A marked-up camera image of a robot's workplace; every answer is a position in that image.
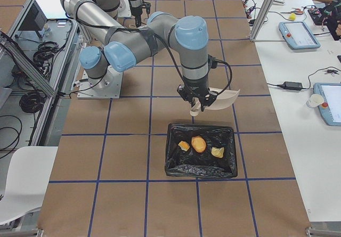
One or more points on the orange handled scissors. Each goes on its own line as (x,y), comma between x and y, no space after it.
(297,11)

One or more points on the white chair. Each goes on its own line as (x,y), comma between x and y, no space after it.
(27,179)

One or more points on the black lined trash bin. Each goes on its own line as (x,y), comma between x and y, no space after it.
(202,165)

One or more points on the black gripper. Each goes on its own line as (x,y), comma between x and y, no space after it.
(196,87)
(137,10)

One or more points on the far teach pendant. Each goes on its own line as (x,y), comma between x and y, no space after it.
(298,35)

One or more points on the paper cup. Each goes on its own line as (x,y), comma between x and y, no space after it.
(315,100)

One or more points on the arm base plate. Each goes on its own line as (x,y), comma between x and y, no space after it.
(108,88)

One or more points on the aluminium frame post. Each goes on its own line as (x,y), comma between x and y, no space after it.
(260,19)

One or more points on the white plastic dustpan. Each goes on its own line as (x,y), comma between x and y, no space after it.
(225,100)

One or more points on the orange bread piece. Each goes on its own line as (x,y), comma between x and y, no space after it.
(184,146)

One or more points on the black power adapter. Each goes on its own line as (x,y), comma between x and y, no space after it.
(293,86)

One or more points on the teach pendant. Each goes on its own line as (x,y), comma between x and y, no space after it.
(330,108)
(298,35)

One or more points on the brown potato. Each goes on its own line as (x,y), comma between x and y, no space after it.
(198,143)

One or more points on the near teach pendant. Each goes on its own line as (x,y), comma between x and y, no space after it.
(330,108)

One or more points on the green yellow food piece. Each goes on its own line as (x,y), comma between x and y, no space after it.
(217,152)

